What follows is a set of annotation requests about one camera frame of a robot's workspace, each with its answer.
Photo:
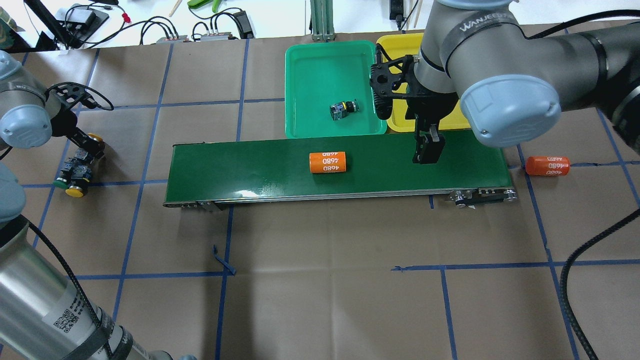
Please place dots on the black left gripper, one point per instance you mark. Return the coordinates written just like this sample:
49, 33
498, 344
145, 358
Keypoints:
75, 134

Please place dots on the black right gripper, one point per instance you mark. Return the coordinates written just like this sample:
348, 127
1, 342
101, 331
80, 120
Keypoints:
429, 111

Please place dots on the green push button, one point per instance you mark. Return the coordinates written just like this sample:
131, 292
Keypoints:
63, 178
342, 109

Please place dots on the orange cylinder marked 4680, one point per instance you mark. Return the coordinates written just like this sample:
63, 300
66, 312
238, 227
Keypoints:
547, 166

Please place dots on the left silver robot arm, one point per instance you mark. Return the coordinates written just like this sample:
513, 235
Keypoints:
45, 313

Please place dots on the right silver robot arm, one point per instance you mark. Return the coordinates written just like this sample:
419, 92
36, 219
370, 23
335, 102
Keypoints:
511, 88

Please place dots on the black box device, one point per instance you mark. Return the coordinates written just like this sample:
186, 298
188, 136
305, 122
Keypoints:
81, 21

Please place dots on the green plastic tray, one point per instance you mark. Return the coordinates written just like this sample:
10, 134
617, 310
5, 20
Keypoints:
321, 74

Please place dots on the green conveyor belt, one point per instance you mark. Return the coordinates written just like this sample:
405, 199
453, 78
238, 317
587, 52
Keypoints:
222, 173

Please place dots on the wooden chopstick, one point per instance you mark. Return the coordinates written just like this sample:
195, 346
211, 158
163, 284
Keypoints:
174, 8

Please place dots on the black power adapter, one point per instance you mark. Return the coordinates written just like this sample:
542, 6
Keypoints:
245, 29

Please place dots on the aluminium frame post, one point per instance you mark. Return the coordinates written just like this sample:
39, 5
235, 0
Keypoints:
322, 21

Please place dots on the green handled reacher grabber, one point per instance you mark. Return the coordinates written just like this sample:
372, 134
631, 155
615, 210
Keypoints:
198, 4

